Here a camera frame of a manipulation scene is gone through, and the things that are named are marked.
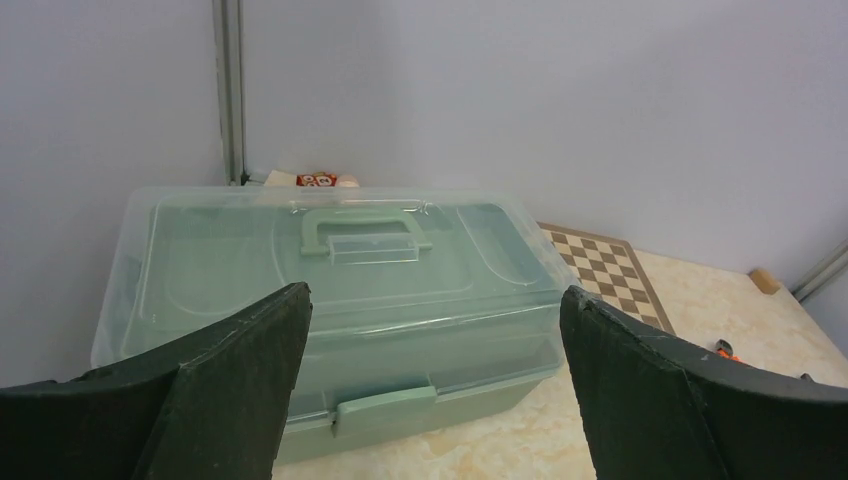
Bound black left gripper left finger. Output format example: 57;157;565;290
1;282;312;479

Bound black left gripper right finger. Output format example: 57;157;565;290
560;286;847;479

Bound green plastic tool box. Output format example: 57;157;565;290
91;187;577;464

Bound wooden chessboard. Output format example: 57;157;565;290
539;222;675;334

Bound small red printed box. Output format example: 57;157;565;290
296;172;338;187

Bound orange handled pliers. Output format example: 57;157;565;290
714;339;741;362

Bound aluminium frame post right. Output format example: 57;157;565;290
791;240;848;303

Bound aluminium frame post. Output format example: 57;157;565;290
212;0;250;186
791;240;848;303

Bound wooden handle hammer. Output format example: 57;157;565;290
264;170;360;188

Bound aluminium frame post left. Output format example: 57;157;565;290
212;0;250;186

